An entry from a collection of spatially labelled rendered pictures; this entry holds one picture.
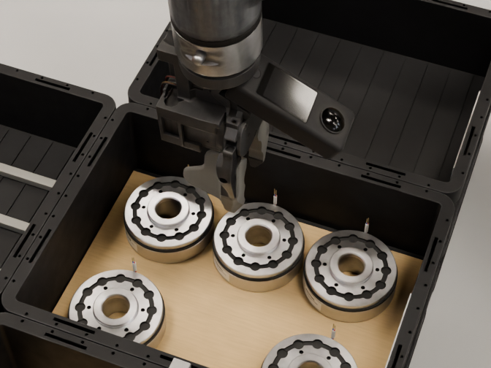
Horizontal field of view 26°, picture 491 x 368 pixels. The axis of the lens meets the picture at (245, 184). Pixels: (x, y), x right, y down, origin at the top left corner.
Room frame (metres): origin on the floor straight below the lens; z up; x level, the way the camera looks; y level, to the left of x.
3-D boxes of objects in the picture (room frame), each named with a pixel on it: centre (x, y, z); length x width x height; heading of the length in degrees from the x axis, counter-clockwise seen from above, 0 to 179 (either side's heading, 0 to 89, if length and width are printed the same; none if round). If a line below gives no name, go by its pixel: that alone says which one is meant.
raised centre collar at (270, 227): (0.68, -0.01, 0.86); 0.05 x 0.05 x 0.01
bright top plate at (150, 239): (0.72, 0.09, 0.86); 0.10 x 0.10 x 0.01
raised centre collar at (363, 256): (0.64, -0.12, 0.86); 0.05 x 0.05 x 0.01
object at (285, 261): (0.68, -0.01, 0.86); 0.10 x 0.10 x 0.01
